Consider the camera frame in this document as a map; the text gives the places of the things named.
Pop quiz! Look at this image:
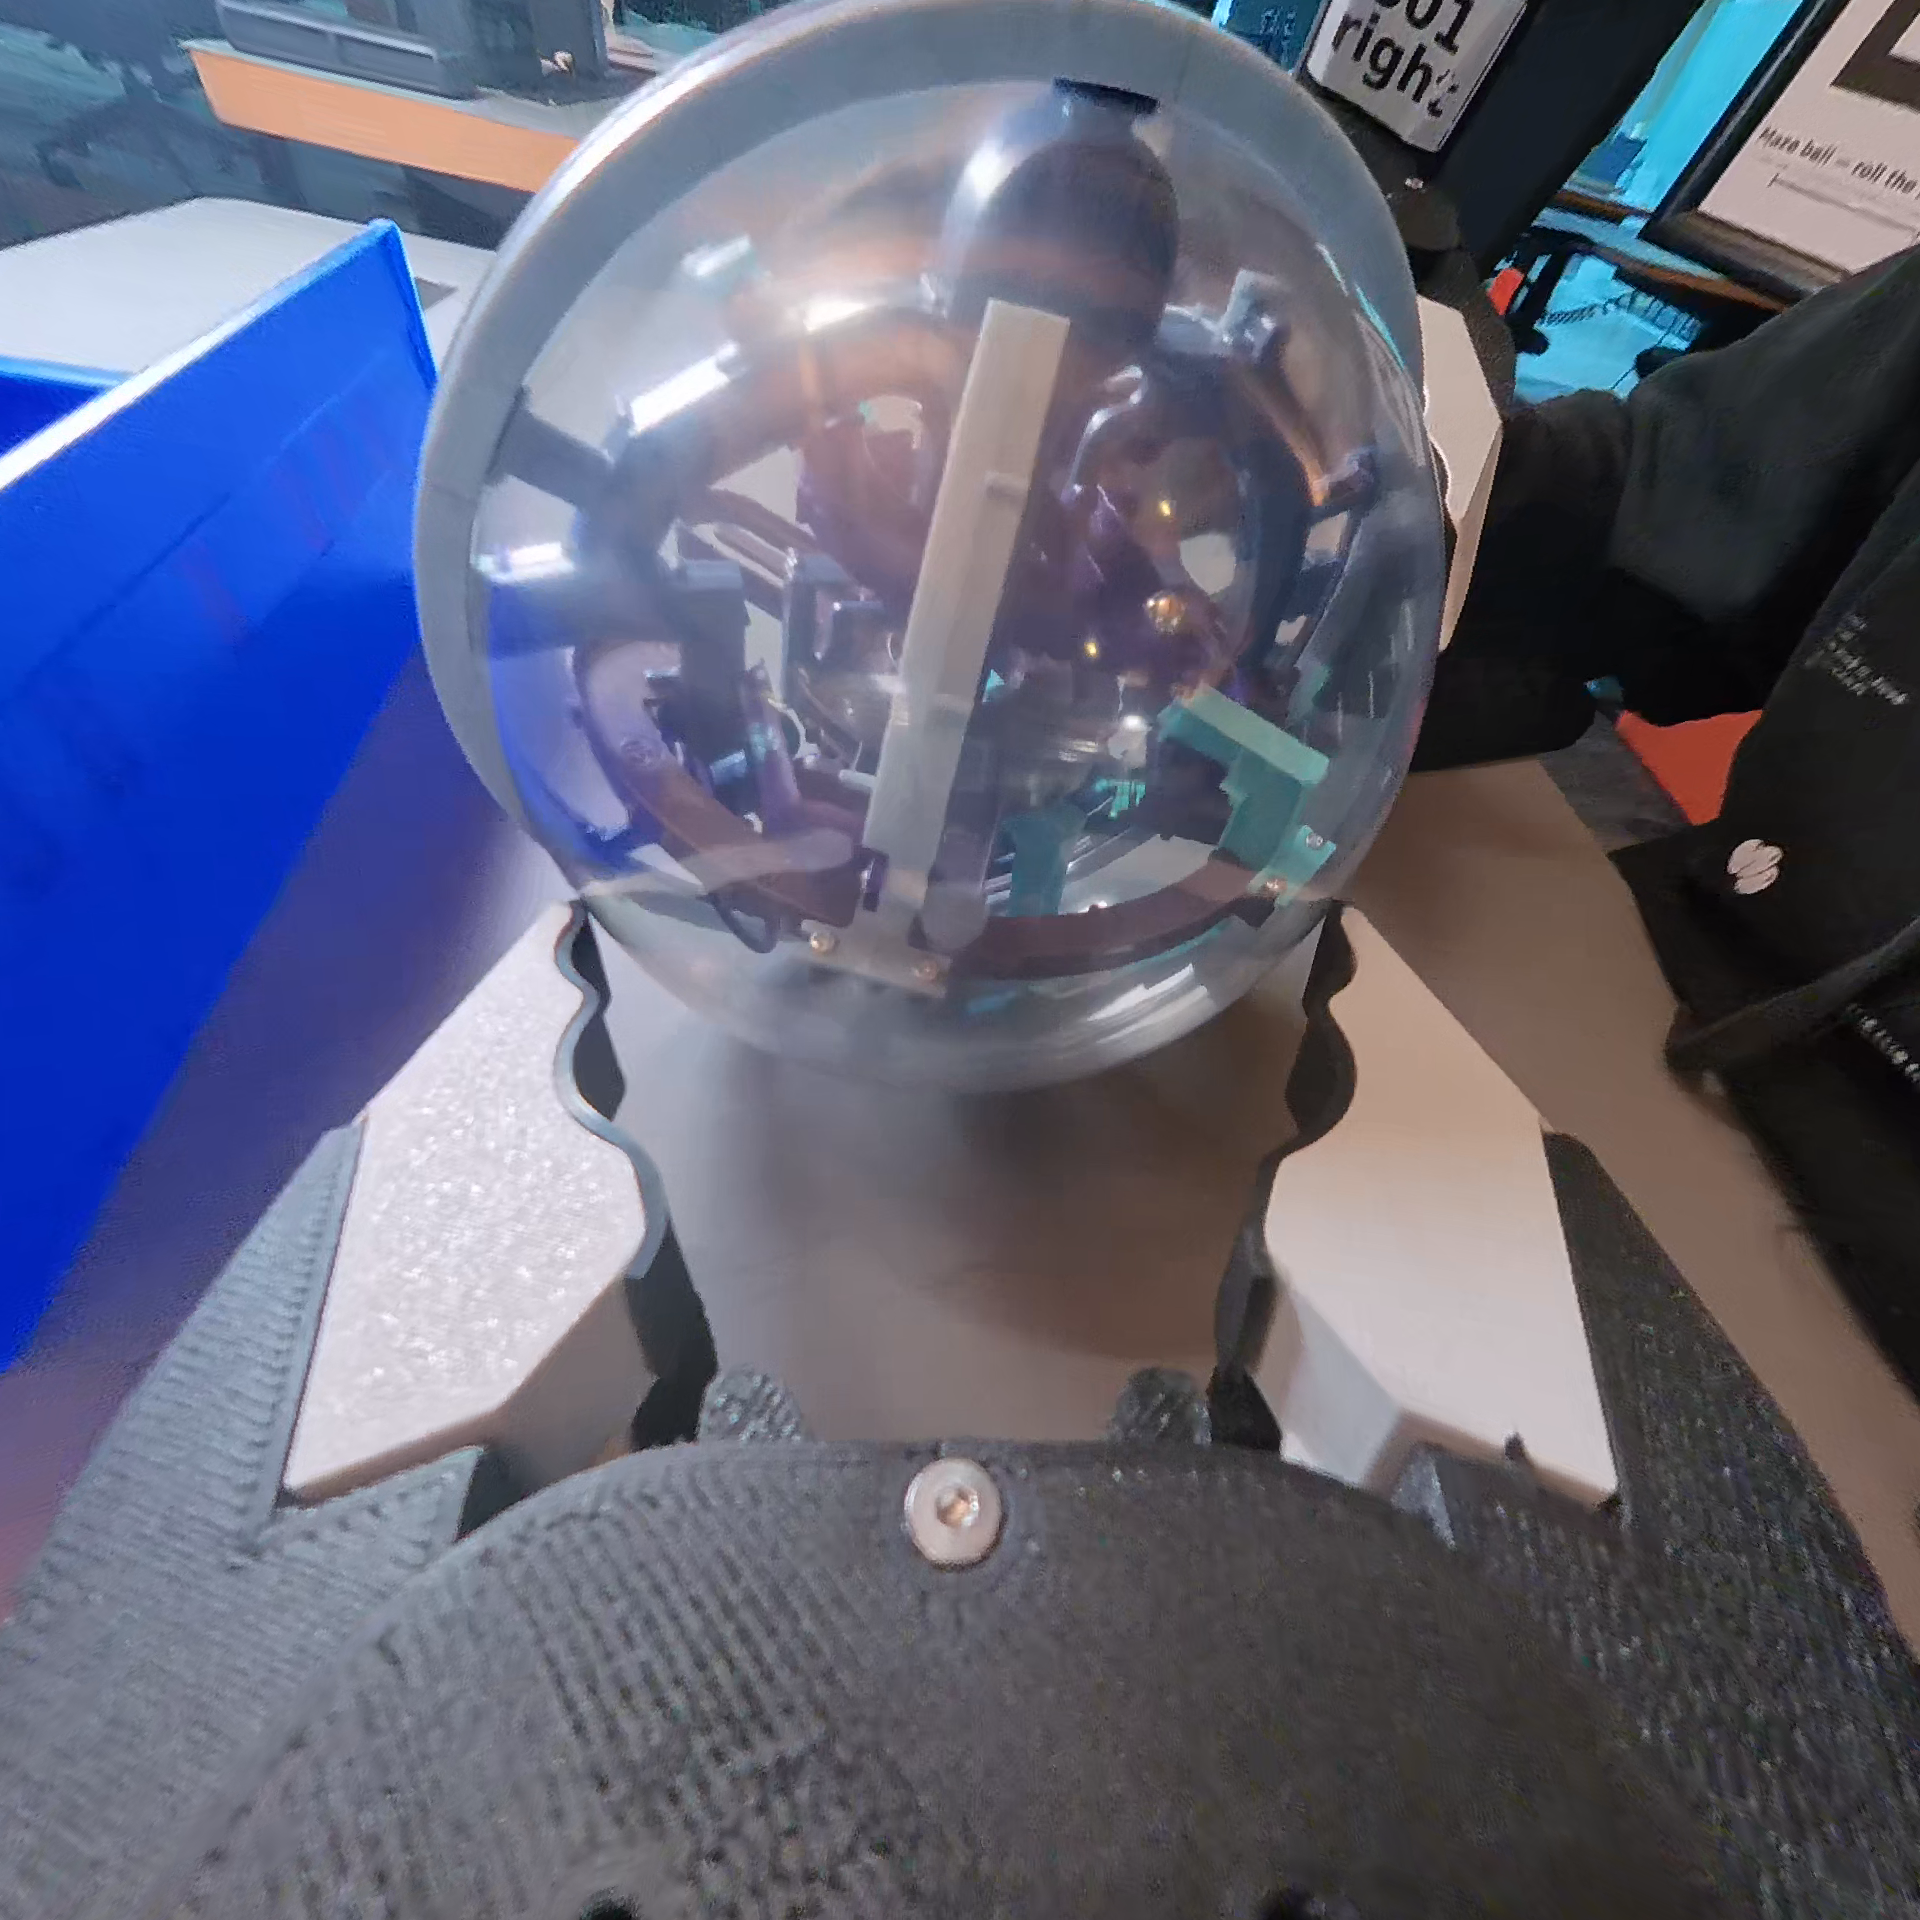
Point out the clear maze ball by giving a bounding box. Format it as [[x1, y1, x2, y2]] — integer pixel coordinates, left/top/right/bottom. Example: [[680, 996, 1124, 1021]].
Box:
[[411, 0, 1451, 1093]]

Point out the black framed instruction sign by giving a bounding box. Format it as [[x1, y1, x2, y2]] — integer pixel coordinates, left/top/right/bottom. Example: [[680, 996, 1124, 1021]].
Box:
[[1639, 0, 1920, 274]]

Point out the blue plastic bin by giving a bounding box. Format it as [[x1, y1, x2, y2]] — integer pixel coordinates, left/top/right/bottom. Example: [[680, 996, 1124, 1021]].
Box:
[[0, 221, 591, 1376]]

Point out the person's right forearm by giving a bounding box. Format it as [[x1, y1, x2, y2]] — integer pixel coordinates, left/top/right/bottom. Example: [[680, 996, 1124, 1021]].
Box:
[[1411, 247, 1920, 776]]

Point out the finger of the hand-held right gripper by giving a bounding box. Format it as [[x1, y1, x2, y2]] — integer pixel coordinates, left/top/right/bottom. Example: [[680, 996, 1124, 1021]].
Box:
[[1411, 293, 1510, 587]]

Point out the wood-edged table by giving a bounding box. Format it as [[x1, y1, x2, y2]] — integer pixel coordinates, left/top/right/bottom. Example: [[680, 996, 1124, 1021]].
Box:
[[188, 36, 591, 196]]

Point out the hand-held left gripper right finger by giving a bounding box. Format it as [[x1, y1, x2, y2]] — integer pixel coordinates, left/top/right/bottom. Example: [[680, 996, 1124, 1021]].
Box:
[[1212, 902, 1626, 1508]]

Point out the person's black hoodie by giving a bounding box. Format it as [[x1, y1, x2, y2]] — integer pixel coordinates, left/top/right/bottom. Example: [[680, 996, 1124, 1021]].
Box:
[[1612, 592, 1920, 1359]]

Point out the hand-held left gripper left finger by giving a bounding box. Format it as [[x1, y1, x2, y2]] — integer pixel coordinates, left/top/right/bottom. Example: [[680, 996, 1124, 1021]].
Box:
[[282, 900, 721, 1504]]

